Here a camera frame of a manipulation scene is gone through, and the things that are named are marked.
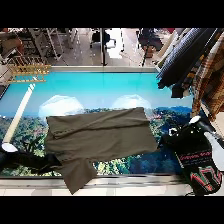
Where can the olive brown T-shirt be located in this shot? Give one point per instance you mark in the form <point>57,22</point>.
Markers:
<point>100,136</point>

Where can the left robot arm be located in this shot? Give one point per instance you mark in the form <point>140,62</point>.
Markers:
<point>25,160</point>

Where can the blue checked shirt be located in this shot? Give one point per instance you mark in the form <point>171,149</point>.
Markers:
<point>173,58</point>

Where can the brown checked shirt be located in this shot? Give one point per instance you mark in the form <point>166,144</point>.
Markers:
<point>210,86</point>

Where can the black printed T-shirt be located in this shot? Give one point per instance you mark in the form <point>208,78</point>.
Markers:
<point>200,166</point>

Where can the silver frame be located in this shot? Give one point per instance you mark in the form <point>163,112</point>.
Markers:
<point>133,181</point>

